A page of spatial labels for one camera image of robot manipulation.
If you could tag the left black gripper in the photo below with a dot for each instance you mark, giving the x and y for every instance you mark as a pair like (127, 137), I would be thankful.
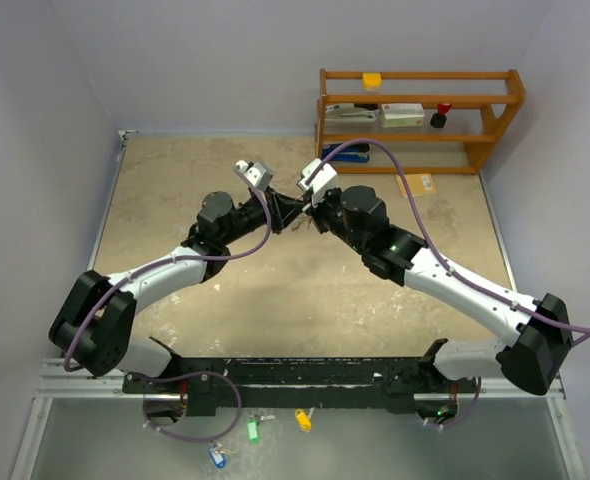
(281, 213)

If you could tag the blue black stapler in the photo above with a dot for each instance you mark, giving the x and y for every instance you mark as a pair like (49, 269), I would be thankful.
(357, 153)

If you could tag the yellow tape measure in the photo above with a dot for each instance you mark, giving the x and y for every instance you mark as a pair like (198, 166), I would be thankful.
(371, 81)

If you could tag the red black stamp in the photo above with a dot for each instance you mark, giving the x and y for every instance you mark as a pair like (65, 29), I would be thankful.
(439, 118)

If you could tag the grey black stapler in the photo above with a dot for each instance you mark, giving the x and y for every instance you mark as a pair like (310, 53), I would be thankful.
(351, 113)

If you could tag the yellow tag key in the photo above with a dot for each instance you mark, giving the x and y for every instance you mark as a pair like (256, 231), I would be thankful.
(303, 418)

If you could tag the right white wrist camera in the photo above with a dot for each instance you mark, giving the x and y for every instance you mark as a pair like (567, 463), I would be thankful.
(314, 188)

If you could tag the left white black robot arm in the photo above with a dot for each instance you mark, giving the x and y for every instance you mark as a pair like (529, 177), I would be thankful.
(94, 325)

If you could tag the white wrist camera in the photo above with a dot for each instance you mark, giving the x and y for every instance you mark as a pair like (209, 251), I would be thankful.
(257, 174)
(314, 188)

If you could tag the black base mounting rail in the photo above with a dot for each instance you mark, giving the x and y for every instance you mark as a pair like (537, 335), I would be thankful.
(400, 385)

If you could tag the blue tag key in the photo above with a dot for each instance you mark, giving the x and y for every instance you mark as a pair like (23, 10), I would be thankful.
(219, 455)

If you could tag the bunch of silver keys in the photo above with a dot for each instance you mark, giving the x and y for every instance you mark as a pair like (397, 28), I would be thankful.
(302, 223)

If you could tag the wooden shelf rack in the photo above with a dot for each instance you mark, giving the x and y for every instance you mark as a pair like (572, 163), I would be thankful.
(471, 110)

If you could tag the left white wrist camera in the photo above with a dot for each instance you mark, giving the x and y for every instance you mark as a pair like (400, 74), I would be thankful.
(257, 174)

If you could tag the white green box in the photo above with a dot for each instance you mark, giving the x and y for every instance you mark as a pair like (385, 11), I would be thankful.
(399, 115)

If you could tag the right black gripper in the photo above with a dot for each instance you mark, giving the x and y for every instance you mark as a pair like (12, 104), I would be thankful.
(318, 207)

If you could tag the green tag key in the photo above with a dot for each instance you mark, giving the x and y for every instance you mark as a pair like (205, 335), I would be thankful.
(253, 429)

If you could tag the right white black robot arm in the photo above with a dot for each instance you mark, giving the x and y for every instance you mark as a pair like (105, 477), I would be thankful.
(529, 342)

